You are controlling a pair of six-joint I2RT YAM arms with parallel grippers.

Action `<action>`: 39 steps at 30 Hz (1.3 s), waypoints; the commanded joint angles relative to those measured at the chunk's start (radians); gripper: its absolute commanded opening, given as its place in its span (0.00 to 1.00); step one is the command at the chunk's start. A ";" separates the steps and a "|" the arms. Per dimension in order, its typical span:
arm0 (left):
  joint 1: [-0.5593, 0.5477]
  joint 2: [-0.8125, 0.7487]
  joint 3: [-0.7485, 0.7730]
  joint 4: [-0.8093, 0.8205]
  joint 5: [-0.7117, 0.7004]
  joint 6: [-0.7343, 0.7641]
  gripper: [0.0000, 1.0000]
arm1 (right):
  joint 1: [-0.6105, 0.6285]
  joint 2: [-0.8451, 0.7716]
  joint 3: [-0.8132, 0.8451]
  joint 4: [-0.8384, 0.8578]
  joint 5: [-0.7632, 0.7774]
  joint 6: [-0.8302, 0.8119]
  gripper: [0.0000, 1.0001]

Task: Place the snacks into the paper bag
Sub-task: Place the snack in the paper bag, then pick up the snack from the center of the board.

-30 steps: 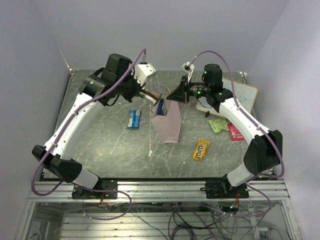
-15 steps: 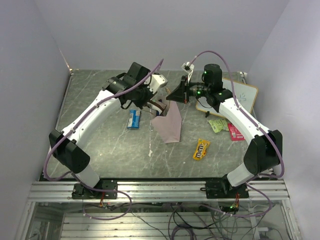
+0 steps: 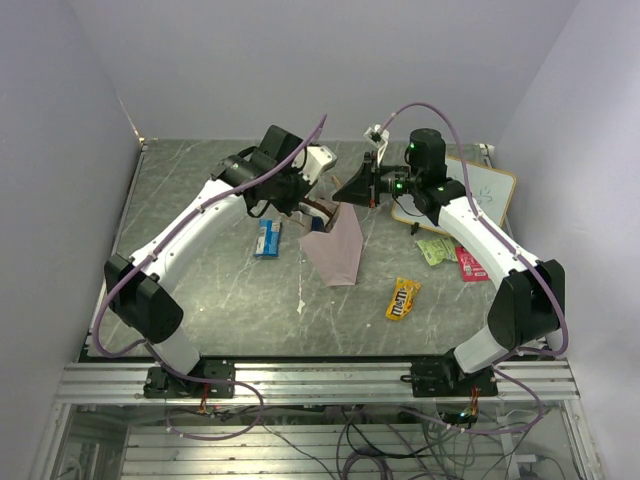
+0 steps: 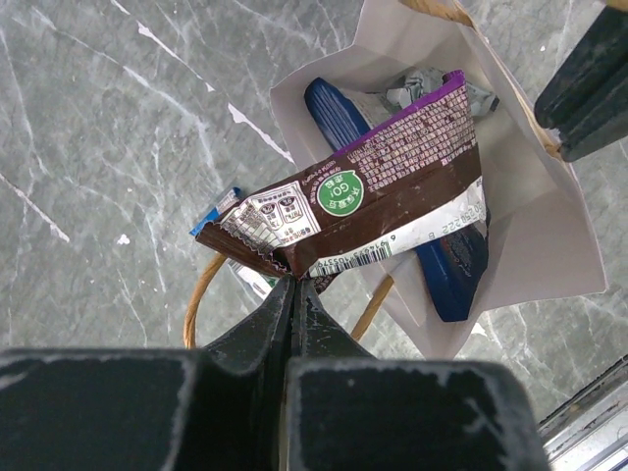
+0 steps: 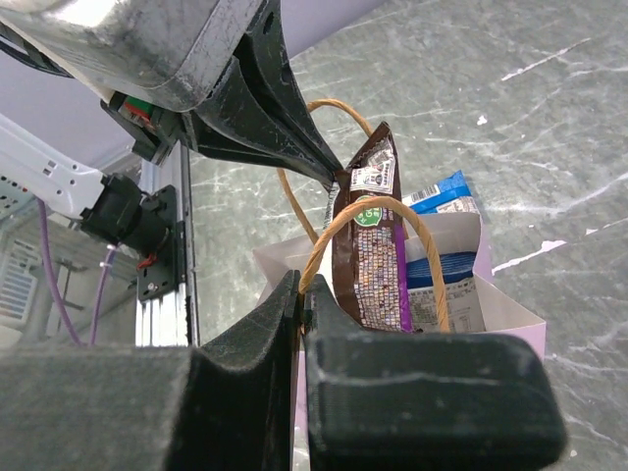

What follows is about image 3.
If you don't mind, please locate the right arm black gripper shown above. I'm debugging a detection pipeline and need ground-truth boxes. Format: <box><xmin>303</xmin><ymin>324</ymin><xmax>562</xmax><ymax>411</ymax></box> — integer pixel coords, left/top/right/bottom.
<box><xmin>333</xmin><ymin>151</ymin><xmax>422</xmax><ymax>209</ymax></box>

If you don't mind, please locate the brown chocolate bar wrapper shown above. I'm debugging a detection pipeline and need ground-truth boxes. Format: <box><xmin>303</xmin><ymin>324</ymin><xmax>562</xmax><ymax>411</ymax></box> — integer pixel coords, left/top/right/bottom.
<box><xmin>298</xmin><ymin>198</ymin><xmax>339</xmax><ymax>227</ymax></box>

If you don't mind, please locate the blue cookie snack packet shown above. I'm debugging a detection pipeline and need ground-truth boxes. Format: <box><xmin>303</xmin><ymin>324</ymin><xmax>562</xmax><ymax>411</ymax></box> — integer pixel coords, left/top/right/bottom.
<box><xmin>254</xmin><ymin>219</ymin><xmax>281</xmax><ymax>258</ymax></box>

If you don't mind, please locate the white paper bag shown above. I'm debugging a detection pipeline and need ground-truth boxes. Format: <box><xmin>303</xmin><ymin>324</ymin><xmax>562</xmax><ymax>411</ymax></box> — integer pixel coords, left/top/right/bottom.
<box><xmin>298</xmin><ymin>198</ymin><xmax>364</xmax><ymax>286</ymax></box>

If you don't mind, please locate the red snack packet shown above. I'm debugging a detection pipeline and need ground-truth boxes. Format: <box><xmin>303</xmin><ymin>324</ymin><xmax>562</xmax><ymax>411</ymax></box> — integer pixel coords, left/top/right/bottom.
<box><xmin>455</xmin><ymin>246</ymin><xmax>489</xmax><ymax>283</ymax></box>

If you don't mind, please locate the blue Burts chips bag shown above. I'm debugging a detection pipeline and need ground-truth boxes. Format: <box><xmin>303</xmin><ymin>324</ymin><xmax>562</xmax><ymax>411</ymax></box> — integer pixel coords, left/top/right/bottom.
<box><xmin>310</xmin><ymin>216</ymin><xmax>327</xmax><ymax>233</ymax></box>

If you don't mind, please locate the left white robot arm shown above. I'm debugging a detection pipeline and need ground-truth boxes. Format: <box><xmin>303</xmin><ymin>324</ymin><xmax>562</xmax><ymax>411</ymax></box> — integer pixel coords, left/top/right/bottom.
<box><xmin>99</xmin><ymin>125</ymin><xmax>336</xmax><ymax>397</ymax></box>

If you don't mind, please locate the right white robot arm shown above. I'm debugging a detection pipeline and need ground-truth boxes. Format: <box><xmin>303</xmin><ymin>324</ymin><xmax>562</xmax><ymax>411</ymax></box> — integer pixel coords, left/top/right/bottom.
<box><xmin>334</xmin><ymin>125</ymin><xmax>568</xmax><ymax>396</ymax></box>

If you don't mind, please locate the green snack packet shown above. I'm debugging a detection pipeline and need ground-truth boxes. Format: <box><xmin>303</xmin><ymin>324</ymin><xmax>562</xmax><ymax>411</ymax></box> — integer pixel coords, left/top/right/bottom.
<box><xmin>416</xmin><ymin>237</ymin><xmax>457</xmax><ymax>266</ymax></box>

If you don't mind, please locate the yellow M&M's packet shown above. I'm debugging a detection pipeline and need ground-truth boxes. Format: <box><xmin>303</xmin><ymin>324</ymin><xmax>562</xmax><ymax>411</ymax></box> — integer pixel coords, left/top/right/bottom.
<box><xmin>385</xmin><ymin>277</ymin><xmax>422</xmax><ymax>321</ymax></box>

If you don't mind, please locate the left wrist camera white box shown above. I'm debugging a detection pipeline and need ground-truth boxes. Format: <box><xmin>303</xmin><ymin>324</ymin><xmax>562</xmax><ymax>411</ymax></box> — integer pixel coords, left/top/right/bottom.
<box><xmin>292</xmin><ymin>145</ymin><xmax>337</xmax><ymax>185</ymax></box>

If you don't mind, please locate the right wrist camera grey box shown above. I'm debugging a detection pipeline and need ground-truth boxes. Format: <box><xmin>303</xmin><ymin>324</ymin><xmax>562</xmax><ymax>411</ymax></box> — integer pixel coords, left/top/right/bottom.
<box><xmin>364</xmin><ymin>124</ymin><xmax>389</xmax><ymax>166</ymax></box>

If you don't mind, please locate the whiteboard with yellow frame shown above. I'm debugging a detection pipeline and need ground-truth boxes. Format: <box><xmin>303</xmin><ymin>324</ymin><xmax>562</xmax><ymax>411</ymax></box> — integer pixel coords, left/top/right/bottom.
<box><xmin>391</xmin><ymin>162</ymin><xmax>517</xmax><ymax>234</ymax></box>

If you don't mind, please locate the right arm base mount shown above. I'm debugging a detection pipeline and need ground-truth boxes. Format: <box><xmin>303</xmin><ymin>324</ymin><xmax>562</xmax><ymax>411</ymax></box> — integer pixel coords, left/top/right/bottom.
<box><xmin>400</xmin><ymin>355</ymin><xmax>498</xmax><ymax>398</ymax></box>

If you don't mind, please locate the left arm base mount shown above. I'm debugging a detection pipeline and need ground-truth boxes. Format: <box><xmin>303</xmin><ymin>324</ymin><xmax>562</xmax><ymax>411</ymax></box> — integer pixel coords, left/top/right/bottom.
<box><xmin>143</xmin><ymin>359</ymin><xmax>235</xmax><ymax>399</ymax></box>

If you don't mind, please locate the aluminium frame rail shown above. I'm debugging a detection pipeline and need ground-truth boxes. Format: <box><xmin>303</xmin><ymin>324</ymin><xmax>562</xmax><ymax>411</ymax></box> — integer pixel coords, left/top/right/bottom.
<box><xmin>55</xmin><ymin>360</ymin><xmax>580</xmax><ymax>405</ymax></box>

